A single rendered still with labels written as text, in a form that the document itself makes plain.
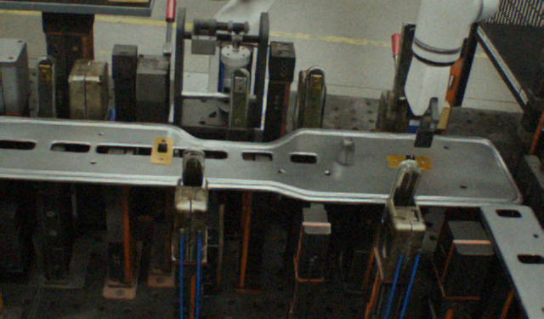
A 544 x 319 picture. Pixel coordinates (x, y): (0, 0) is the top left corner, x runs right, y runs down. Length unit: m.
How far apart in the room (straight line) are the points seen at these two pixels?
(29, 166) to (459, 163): 0.80
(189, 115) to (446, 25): 0.59
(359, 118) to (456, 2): 0.95
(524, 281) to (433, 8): 0.46
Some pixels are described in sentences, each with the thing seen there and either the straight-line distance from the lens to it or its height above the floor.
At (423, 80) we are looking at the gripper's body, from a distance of 1.28.
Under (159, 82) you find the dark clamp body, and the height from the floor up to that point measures 1.06.
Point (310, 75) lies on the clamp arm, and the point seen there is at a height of 1.09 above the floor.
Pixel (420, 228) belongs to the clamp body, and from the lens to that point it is 1.19.
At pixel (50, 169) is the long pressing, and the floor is 1.00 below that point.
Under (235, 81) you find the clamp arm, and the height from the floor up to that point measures 1.08.
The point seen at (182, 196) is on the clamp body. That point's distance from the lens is 1.19.
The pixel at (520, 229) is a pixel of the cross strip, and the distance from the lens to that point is 1.33.
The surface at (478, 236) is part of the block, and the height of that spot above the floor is 0.98.
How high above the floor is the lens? 1.77
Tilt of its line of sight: 33 degrees down
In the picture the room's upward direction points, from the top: 6 degrees clockwise
